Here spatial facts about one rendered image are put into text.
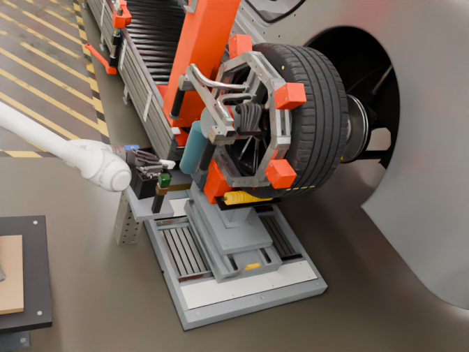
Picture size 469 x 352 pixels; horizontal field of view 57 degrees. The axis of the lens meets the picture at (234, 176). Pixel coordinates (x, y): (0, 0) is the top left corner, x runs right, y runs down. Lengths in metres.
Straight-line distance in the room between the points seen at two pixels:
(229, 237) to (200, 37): 0.97
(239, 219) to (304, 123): 0.83
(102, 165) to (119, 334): 0.91
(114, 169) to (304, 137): 0.69
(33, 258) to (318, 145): 1.18
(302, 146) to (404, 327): 1.43
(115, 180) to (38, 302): 0.61
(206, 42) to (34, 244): 1.12
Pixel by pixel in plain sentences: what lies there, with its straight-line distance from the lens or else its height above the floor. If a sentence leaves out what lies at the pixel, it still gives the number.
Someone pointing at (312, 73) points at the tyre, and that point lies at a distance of 1.72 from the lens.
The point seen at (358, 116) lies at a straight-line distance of 2.05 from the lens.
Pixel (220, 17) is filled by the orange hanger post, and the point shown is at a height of 1.12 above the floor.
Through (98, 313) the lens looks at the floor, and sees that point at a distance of 2.11.
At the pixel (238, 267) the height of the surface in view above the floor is 0.17.
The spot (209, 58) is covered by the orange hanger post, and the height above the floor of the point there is 0.93.
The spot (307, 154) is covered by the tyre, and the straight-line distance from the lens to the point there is 1.67.
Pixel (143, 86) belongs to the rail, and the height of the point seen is 0.33.
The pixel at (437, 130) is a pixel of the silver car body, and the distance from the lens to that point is 1.67.
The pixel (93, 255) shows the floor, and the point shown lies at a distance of 2.28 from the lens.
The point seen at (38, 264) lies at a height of 0.30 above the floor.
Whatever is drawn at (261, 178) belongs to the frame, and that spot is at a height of 0.78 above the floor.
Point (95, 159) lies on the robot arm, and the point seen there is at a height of 0.90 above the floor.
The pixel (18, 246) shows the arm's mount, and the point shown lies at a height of 0.31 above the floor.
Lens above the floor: 1.82
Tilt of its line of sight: 38 degrees down
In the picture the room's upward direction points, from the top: 23 degrees clockwise
